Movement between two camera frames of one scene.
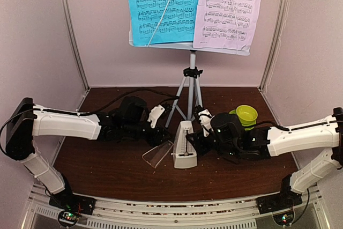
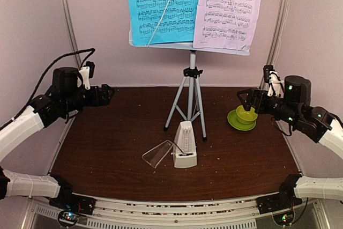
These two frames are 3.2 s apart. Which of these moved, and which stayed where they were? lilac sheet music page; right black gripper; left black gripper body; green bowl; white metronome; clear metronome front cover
Moved: left black gripper body; right black gripper
Stayed: white metronome; clear metronome front cover; green bowl; lilac sheet music page
